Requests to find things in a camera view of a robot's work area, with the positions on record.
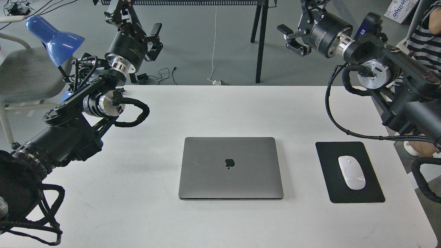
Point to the grey chair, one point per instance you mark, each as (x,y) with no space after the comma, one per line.
(28,79)

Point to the grey laptop computer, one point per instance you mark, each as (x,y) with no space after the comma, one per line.
(230,168)

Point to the person in striped shirt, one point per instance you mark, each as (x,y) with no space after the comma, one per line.
(425,46)

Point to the black mouse pad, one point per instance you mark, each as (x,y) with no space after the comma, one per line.
(339,192)

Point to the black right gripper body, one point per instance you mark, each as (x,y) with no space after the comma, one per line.
(322,27)

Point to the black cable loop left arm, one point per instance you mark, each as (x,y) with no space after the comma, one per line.
(139,110)

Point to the blue desk lamp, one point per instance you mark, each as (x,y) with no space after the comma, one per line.
(59,45)

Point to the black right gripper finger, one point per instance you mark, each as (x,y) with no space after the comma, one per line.
(288,32)
(299,49)

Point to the black power adapter with cable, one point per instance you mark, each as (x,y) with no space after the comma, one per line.
(163,74)

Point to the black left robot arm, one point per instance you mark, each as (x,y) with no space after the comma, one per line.
(75,127)

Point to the white cardboard box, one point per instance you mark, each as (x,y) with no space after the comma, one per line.
(399,10)

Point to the black table legs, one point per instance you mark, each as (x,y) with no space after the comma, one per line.
(260,20)

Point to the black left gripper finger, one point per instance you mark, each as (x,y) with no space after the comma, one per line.
(156,30)

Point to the white computer mouse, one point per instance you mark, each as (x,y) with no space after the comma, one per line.
(352,172)

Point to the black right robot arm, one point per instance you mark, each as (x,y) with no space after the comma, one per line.
(407,92)

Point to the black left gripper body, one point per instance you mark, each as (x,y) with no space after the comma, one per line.
(131,45)

